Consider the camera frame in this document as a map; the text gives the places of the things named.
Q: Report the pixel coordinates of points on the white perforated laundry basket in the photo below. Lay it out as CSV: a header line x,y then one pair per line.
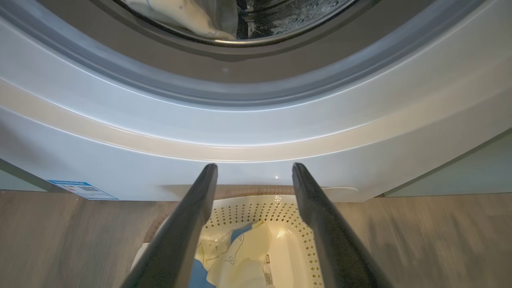
x,y
256,210

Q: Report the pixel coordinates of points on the white and blue garment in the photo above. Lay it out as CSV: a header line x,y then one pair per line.
x,y
244,260

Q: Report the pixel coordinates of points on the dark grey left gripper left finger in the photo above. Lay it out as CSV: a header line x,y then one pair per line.
x,y
180,240

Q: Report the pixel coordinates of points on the white front-load washing machine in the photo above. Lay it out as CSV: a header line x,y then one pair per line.
x,y
256,132

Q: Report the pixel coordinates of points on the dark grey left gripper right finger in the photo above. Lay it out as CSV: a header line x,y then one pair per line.
x,y
332,240

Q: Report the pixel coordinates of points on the cream knit garment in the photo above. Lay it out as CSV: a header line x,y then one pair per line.
x,y
188,18

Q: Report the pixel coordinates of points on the blue energy label sticker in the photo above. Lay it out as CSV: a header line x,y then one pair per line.
x,y
82,189

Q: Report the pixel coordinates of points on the printed label sticker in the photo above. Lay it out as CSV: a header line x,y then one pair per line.
x,y
268,276

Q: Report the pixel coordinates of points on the round white filter cover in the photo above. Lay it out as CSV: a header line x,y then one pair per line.
x,y
340,194

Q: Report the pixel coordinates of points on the pale grey cabinet panel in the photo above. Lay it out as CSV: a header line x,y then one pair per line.
x,y
460,176

